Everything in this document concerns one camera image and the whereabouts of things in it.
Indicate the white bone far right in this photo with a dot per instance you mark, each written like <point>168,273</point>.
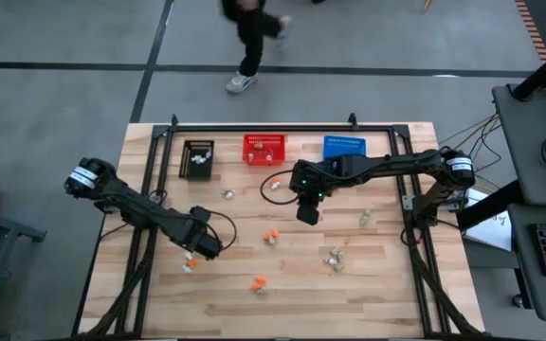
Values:
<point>330,261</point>

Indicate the person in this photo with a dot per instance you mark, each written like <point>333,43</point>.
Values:
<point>251,42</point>

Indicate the black caster wheel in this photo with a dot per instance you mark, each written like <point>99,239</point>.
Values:
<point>518,301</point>

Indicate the black aluminium table frame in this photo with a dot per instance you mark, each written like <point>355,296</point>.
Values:
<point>278,128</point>

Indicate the white paper sheet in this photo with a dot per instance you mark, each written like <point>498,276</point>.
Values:
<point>491,232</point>

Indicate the black slanted pole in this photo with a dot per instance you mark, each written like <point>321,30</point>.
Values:
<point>543,71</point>

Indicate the black desk leg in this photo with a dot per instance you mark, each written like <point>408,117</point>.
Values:
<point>484,206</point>

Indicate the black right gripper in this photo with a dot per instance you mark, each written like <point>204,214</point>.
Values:
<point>311,184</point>

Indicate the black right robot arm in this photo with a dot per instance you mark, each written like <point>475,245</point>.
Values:
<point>387,166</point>

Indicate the white power adapter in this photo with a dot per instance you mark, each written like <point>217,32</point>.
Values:
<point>472,193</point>

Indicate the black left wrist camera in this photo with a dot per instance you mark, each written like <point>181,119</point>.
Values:
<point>200,213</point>

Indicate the grey metal stand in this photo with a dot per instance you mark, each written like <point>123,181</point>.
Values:
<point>3,227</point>

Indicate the blue plastic basket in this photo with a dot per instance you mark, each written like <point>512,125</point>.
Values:
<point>344,147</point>

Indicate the grey desk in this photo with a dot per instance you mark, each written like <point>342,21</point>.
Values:
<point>524,142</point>
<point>529,284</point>

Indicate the black plastic basket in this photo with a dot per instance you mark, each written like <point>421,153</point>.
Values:
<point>188,166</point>

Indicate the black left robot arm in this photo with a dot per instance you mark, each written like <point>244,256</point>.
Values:
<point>131,208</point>

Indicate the red plastic basket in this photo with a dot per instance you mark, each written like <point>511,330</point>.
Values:
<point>260,160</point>

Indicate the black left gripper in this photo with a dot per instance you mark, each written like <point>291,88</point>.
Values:
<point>199,237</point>

